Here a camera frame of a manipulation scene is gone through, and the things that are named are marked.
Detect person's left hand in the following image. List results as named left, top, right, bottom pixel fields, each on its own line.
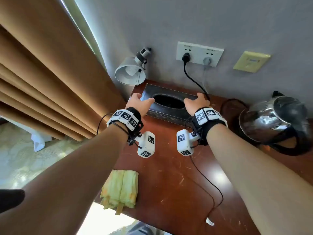
left=126, top=93, right=155, bottom=117

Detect person's right hand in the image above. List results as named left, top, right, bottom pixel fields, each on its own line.
left=183, top=92, right=211, bottom=115

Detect black tissue box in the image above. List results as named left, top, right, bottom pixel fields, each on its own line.
left=141, top=83, right=199, bottom=128

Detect black kettle base with cord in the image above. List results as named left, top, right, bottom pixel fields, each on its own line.
left=182, top=53, right=249, bottom=120

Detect steel electric kettle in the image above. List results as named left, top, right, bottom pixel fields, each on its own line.
left=238, top=90, right=313, bottom=156

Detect yellow cleaning cloth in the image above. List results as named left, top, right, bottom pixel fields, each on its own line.
left=99, top=169, right=139, bottom=215

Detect person's right forearm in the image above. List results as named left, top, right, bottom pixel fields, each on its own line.
left=206, top=123, right=313, bottom=235

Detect person's left forearm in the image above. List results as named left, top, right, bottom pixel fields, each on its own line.
left=0, top=123, right=130, bottom=235

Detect white cone lamp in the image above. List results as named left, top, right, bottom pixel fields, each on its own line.
left=114, top=47, right=152, bottom=86

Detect red-brown wooden table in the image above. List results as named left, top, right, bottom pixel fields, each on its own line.
left=94, top=79, right=313, bottom=235

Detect tan curtain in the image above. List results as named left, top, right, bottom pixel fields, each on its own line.
left=0, top=0, right=127, bottom=142

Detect white sheer curtain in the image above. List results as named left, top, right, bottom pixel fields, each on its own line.
left=30, top=133, right=53, bottom=152

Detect light grey trousers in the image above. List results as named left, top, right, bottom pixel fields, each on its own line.
left=126, top=221, right=162, bottom=235

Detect black grey sleeve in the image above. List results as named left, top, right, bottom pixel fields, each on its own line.
left=0, top=189, right=26, bottom=214

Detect right wrist marker strap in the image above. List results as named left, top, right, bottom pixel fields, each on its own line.
left=191, top=107, right=229, bottom=146

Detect wrist marker strap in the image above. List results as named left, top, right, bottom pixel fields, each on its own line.
left=191, top=107, right=229, bottom=146
left=106, top=107, right=144, bottom=146

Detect left wrist marker strap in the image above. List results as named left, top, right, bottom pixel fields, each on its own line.
left=106, top=107, right=144, bottom=146

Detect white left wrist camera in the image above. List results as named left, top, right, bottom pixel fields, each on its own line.
left=133, top=131, right=156, bottom=159

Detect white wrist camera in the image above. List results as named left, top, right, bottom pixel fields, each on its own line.
left=133, top=131, right=156, bottom=159
left=176, top=129, right=199, bottom=157

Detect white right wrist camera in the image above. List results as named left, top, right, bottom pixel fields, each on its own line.
left=176, top=129, right=199, bottom=157

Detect yellow wall plate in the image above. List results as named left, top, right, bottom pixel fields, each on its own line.
left=232, top=51, right=271, bottom=73

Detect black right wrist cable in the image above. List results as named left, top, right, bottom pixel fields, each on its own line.
left=188, top=154, right=224, bottom=227

